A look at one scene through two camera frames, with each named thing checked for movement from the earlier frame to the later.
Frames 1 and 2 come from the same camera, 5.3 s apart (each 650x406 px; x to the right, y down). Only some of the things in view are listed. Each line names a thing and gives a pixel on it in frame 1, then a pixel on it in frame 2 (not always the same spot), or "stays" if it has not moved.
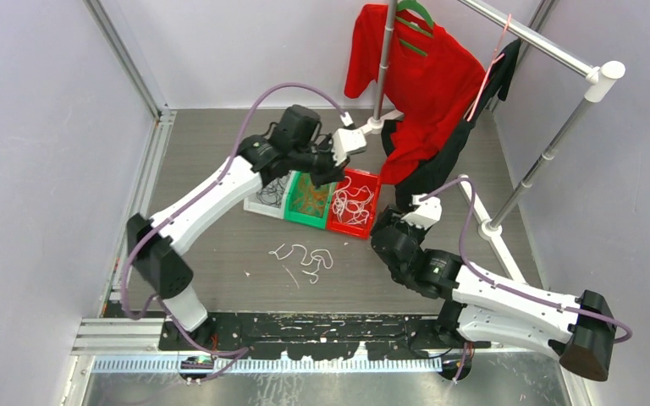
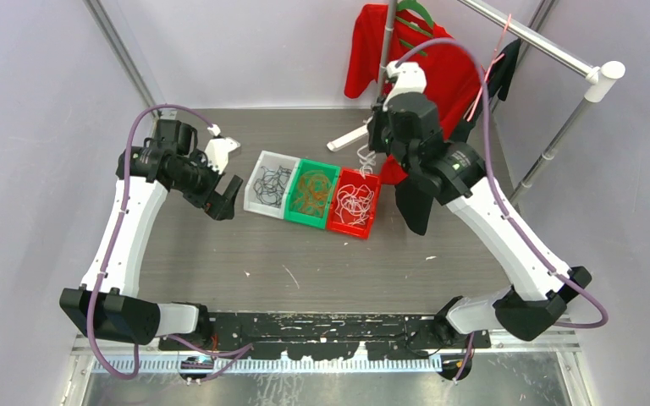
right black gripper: (392, 216) → (375, 141)
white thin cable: (321, 255) → (366, 162)
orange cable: (307, 198) stays
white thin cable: (350, 209) stays
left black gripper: (332, 172) → (211, 200)
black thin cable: (272, 193) stays
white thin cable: (351, 209) stays
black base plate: (308, 335) stays
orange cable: (309, 198) stays
